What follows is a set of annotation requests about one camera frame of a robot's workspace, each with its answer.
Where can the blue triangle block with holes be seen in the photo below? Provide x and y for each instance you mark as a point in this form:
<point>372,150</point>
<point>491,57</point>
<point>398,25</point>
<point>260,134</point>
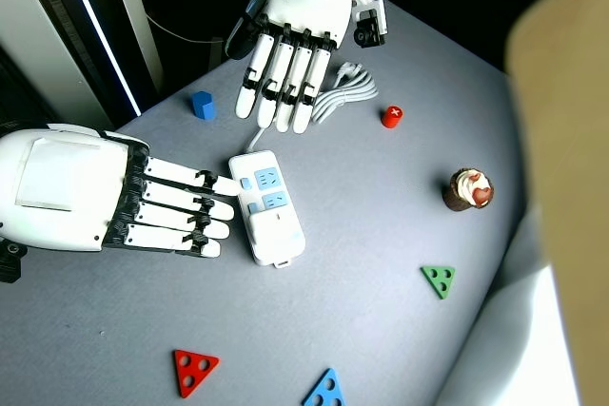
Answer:
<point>328,394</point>

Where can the black round base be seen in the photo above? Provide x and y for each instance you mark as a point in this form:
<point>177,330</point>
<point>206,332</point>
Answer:
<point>204,6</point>

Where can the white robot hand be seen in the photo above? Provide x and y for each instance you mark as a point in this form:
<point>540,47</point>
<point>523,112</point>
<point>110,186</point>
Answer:
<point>309,6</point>
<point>62,187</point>

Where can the tan blurred panel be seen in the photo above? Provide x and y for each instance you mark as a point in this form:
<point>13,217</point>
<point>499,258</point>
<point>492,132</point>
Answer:
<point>571,140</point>

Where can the toy cupcake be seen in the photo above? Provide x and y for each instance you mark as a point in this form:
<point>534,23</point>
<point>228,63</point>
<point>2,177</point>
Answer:
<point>468,189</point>

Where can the black wrist camera white bracket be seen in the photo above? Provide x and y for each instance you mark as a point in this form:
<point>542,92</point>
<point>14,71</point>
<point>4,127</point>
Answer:
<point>368,28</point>

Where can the red cylinder block white cross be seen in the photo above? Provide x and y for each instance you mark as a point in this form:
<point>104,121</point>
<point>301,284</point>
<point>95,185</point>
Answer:
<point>392,117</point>

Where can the white power strip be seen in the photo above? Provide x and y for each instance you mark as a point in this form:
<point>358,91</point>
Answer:
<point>273,227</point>

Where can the grey table cloth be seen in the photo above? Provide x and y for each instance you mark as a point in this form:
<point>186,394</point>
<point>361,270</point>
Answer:
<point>380,235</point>

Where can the blue hexagonal block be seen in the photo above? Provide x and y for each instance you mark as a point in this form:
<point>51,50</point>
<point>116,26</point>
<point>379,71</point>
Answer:
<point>203,105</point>

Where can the red triangle block with holes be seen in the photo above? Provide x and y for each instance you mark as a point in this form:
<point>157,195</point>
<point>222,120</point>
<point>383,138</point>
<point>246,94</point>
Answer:
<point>190,370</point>

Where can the white column with light strip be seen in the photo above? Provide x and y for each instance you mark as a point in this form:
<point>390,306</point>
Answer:
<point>28,44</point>

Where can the green triangle block with holes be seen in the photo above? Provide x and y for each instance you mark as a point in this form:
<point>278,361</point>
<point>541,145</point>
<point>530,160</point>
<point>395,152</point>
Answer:
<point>440,280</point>

